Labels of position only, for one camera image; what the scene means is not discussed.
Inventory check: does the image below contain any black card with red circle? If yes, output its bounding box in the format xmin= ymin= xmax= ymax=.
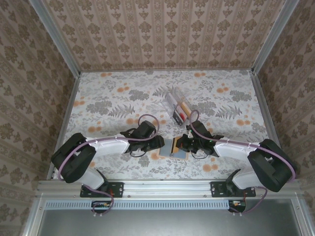
xmin=172 ymin=108 xmax=186 ymax=126

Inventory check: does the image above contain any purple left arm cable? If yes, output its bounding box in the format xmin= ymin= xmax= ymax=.
xmin=58 ymin=114 xmax=163 ymax=218

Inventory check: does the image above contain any grey metal panel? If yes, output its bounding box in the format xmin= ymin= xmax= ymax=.
xmin=36 ymin=199 xmax=305 ymax=236

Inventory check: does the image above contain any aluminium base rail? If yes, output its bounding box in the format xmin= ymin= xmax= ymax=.
xmin=35 ymin=178 xmax=303 ymax=199

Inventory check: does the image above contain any floral patterned table cover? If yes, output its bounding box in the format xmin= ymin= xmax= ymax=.
xmin=53 ymin=70 xmax=284 ymax=180

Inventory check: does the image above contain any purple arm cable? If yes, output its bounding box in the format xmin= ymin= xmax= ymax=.
xmin=189 ymin=110 xmax=297 ymax=218
xmin=58 ymin=114 xmax=163 ymax=218

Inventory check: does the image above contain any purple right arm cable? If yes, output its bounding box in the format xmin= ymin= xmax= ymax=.
xmin=189 ymin=110 xmax=297 ymax=218

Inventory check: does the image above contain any orange card with black stripe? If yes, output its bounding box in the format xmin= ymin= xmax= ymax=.
xmin=171 ymin=136 xmax=183 ymax=155

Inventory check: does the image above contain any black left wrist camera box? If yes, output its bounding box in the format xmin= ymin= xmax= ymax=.
xmin=136 ymin=120 xmax=158 ymax=137

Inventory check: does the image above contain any aluminium frame post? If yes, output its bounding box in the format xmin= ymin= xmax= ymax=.
xmin=28 ymin=0 xmax=82 ymax=76
xmin=251 ymin=0 xmax=301 ymax=74

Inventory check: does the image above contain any clear acrylic card stand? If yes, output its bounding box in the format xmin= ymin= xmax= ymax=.
xmin=163 ymin=88 xmax=195 ymax=128

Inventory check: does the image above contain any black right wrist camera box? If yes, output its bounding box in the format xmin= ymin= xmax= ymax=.
xmin=188 ymin=120 xmax=214 ymax=141

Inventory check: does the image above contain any thin aluminium frame beam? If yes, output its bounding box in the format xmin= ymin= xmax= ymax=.
xmin=78 ymin=68 xmax=255 ymax=74

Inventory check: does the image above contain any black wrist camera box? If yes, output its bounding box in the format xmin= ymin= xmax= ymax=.
xmin=136 ymin=120 xmax=158 ymax=137
xmin=188 ymin=120 xmax=214 ymax=141

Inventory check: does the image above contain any aluminium side frame beam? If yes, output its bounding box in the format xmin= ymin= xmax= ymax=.
xmin=46 ymin=71 xmax=83 ymax=181
xmin=251 ymin=70 xmax=278 ymax=146

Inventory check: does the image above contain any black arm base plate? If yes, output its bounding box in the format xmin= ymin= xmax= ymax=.
xmin=210 ymin=181 xmax=256 ymax=198
xmin=80 ymin=181 xmax=124 ymax=198

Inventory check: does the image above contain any grey slotted cable duct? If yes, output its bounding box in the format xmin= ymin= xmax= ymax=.
xmin=45 ymin=199 xmax=247 ymax=210

